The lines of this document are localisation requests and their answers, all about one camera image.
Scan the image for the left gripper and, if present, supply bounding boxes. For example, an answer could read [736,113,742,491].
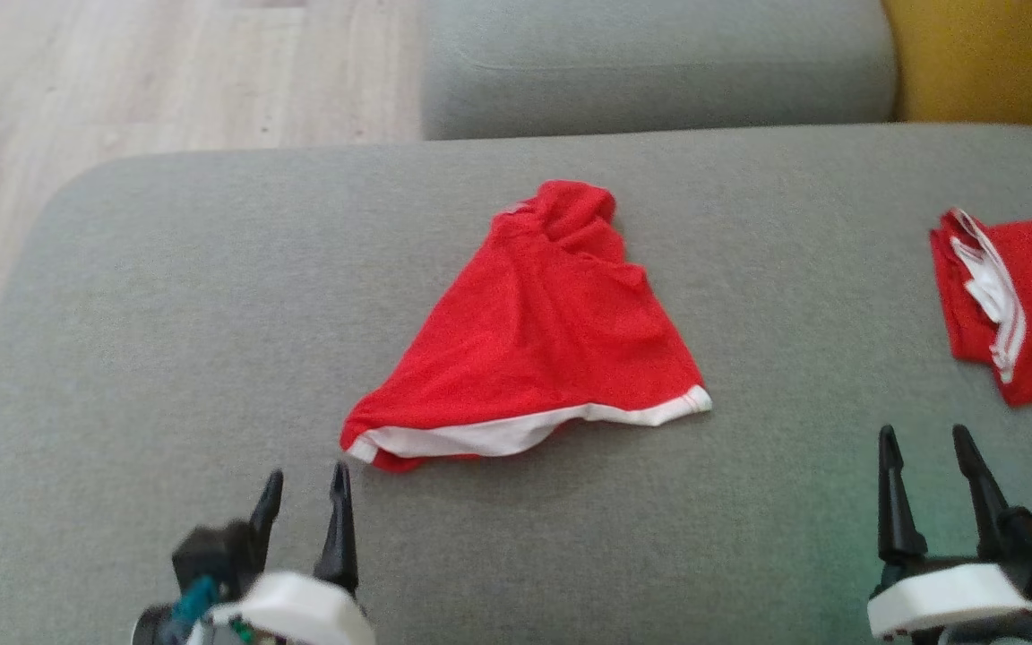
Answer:
[133,461,378,645]

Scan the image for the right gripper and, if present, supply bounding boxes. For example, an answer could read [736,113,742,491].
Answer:
[867,424,1032,645]

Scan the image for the red shorts with white trim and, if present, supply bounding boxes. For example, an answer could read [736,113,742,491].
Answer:
[340,179,714,474]

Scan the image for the grey sofa seat cushion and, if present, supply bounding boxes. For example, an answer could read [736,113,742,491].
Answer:
[0,124,1032,645]

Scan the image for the mustard yellow cushion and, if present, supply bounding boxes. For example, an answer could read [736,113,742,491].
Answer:
[881,0,1032,140]

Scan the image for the grey sofa back cushion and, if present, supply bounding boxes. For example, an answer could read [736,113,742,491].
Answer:
[422,0,899,142]

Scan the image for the teal left gripper cable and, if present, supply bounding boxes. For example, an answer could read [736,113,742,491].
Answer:
[171,576,221,630]

